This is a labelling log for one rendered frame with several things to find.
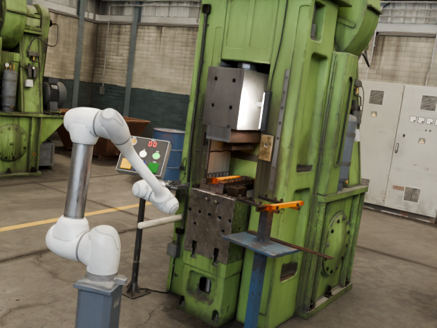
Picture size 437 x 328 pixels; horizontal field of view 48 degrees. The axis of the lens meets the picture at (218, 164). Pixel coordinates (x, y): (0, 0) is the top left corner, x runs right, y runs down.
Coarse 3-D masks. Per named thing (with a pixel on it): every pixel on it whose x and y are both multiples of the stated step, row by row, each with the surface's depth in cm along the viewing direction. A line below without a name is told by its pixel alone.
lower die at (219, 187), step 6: (204, 180) 342; (222, 180) 340; (228, 180) 345; (240, 180) 351; (246, 180) 356; (252, 180) 363; (204, 186) 342; (210, 186) 339; (216, 186) 336; (222, 186) 333; (252, 186) 365; (222, 192) 334
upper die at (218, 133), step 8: (208, 128) 338; (216, 128) 334; (224, 128) 330; (208, 136) 338; (216, 136) 335; (224, 136) 330; (232, 136) 330; (240, 136) 338; (248, 136) 347; (256, 136) 356
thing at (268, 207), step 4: (300, 200) 303; (268, 204) 277; (272, 204) 281; (276, 204) 283; (280, 204) 284; (284, 204) 286; (288, 204) 289; (292, 204) 292; (300, 204) 299; (260, 208) 271; (264, 208) 274; (268, 208) 276; (272, 208) 278
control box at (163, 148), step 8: (136, 144) 357; (144, 144) 357; (152, 144) 356; (160, 144) 355; (168, 144) 355; (136, 152) 355; (152, 152) 354; (160, 152) 353; (168, 152) 357; (120, 160) 354; (144, 160) 352; (152, 160) 351; (160, 160) 350; (120, 168) 351; (160, 168) 348; (160, 176) 346
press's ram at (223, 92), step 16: (208, 80) 336; (224, 80) 328; (240, 80) 321; (256, 80) 333; (208, 96) 337; (224, 96) 329; (240, 96) 322; (256, 96) 336; (208, 112) 337; (224, 112) 330; (240, 112) 324; (256, 112) 340; (240, 128) 327; (256, 128) 344
